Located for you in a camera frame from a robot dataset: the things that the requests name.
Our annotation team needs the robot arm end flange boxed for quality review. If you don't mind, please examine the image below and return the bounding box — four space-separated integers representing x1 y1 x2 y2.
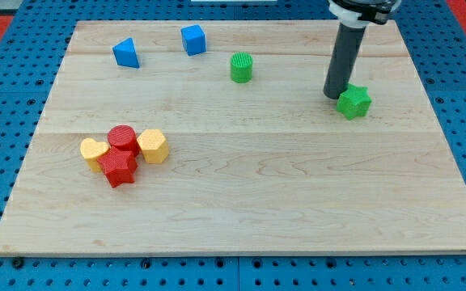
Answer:
328 0 402 29

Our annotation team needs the red star block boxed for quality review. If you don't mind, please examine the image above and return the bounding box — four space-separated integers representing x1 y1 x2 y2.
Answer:
96 147 138 188

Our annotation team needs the green star block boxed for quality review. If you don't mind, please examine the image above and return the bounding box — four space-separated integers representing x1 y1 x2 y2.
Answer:
336 83 372 120

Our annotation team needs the wooden board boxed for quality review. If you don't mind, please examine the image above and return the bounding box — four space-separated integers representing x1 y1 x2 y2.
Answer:
0 20 466 258

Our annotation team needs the yellow hexagon block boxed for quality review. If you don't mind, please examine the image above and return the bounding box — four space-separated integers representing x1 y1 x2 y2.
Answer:
137 129 169 164

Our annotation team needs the green cylinder block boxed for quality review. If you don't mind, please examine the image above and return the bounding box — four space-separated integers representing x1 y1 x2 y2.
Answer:
230 52 253 83

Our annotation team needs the red cylinder block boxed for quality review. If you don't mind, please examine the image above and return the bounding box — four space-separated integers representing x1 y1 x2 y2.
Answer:
107 124 140 156

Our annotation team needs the blue cube block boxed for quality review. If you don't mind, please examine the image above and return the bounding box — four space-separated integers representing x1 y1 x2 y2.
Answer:
180 24 207 56

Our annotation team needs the yellow heart block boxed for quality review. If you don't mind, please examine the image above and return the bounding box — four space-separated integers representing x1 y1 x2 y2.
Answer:
79 137 109 172

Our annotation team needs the blue triangle block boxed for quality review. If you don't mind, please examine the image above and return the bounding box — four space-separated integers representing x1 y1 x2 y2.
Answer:
112 38 140 69

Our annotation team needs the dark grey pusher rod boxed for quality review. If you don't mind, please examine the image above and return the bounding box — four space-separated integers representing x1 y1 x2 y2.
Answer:
323 23 366 99

